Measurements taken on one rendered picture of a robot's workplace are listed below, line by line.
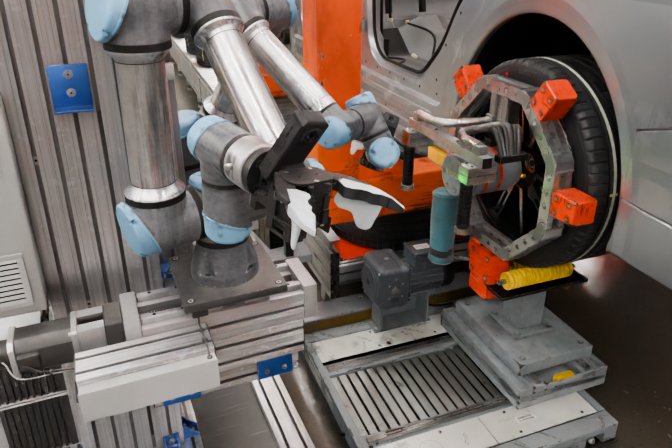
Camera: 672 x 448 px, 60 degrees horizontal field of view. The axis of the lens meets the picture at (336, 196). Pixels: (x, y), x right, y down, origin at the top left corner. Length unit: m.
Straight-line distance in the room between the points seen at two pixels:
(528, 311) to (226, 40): 1.51
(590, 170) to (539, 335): 0.76
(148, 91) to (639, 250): 1.20
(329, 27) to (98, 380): 1.27
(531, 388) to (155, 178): 1.43
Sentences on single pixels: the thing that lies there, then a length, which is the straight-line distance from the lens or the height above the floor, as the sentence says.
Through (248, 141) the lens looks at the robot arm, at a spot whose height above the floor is 1.25.
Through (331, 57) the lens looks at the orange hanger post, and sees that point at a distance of 2.01.
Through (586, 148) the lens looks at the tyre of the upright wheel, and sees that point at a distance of 1.69.
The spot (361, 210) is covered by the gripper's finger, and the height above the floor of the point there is 1.18.
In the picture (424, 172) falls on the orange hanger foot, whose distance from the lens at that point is 2.29.
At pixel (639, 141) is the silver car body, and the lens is 1.59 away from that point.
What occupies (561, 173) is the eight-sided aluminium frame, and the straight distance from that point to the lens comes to 1.68.
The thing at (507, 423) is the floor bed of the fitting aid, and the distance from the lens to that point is 2.10.
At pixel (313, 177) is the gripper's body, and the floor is 1.23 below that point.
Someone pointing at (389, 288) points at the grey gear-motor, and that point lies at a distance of 2.18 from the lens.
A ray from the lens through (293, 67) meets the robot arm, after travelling 1.40.
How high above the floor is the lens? 1.51
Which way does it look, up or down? 24 degrees down
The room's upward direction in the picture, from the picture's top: straight up
